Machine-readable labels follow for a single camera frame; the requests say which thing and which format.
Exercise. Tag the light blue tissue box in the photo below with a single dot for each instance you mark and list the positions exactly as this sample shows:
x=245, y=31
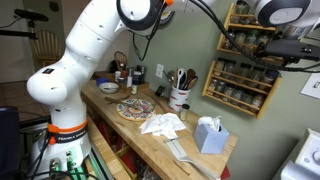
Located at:
x=210, y=141

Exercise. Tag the white stove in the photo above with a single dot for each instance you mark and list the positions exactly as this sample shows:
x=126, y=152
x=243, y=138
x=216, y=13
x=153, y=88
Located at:
x=300, y=166

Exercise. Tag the white light switch plate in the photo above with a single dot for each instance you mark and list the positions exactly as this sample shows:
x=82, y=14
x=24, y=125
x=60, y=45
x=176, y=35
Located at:
x=311, y=86

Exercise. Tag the black kitchen timer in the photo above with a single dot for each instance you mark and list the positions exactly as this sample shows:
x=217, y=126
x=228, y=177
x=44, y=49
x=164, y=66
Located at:
x=160, y=91

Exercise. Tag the colourful patterned plate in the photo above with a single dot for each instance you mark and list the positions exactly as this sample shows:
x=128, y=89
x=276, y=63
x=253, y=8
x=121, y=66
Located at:
x=136, y=111

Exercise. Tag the small bottle yellow label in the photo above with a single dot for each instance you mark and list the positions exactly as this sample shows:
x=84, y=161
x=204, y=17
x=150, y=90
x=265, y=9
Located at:
x=134, y=90

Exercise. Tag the glass spice jar black lid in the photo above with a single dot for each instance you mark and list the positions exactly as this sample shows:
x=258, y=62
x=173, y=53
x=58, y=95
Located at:
x=252, y=38
x=257, y=101
x=228, y=40
x=240, y=39
x=248, y=99
x=230, y=70
x=220, y=67
x=221, y=88
x=238, y=95
x=213, y=85
x=257, y=76
x=229, y=92

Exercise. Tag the black camera on stand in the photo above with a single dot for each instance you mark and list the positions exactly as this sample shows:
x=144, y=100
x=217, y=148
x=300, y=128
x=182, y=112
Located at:
x=31, y=15

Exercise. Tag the crumpled white cloth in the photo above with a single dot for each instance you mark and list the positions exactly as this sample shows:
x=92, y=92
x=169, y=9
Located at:
x=163, y=125

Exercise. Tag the white plastic spatula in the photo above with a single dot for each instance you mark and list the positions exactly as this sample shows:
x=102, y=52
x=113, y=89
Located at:
x=180, y=151

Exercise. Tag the white ceramic bowl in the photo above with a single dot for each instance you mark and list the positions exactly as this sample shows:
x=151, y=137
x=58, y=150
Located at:
x=109, y=88

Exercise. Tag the wooden chair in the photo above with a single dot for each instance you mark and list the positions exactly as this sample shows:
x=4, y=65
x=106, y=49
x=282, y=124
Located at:
x=46, y=43

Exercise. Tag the decorative wall plate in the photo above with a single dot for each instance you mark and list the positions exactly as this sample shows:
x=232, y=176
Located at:
x=168, y=18

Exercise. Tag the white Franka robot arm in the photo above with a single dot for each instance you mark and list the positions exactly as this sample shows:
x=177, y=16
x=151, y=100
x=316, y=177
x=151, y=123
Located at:
x=83, y=43

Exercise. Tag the small shaker jar black lid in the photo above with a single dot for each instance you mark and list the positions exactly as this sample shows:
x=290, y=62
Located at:
x=184, y=113

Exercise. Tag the brown wooden spoon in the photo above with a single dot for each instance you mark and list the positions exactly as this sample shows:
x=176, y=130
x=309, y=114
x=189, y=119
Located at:
x=191, y=78

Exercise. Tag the steel pepper mill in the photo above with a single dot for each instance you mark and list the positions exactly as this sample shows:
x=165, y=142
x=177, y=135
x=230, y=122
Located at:
x=129, y=78

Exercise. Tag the white wall outlet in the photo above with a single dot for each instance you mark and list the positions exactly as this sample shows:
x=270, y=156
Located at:
x=159, y=71

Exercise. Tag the blue plastic bowl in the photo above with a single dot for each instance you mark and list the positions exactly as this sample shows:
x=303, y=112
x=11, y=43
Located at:
x=101, y=81

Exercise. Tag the white red utensil crock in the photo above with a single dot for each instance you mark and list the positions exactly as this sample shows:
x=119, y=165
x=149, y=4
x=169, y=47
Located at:
x=179, y=98

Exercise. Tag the blue lid paprika spice jar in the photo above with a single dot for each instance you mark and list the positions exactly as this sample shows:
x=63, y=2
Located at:
x=271, y=77

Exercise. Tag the light wooden spatula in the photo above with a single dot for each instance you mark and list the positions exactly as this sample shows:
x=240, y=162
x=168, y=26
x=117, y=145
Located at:
x=175, y=78

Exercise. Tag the small wooden spice rack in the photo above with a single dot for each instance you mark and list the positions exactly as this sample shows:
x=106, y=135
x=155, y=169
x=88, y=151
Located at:
x=224, y=36

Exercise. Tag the red lid spice jar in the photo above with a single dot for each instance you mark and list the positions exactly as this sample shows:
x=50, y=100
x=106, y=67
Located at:
x=124, y=74

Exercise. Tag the white spice shaker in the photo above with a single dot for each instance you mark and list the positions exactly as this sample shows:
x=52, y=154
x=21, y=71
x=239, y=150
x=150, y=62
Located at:
x=117, y=76

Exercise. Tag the silver metal utensil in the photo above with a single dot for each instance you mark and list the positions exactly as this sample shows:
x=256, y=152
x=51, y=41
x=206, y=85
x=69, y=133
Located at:
x=170, y=77

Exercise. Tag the spice jar green organic label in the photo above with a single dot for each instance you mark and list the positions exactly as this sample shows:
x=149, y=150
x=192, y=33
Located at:
x=245, y=72

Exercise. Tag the white slotted spoon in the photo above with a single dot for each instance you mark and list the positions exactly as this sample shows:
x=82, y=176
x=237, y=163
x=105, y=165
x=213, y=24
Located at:
x=180, y=76

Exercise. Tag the white lid spice container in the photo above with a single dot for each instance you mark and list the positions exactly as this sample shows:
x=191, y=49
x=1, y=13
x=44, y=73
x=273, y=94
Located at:
x=137, y=78

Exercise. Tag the white tissue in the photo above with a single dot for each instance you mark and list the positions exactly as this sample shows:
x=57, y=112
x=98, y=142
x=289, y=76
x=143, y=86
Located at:
x=210, y=122

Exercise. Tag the dark blue padded object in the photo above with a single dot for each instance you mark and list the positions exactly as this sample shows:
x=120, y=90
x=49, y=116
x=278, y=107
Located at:
x=8, y=143

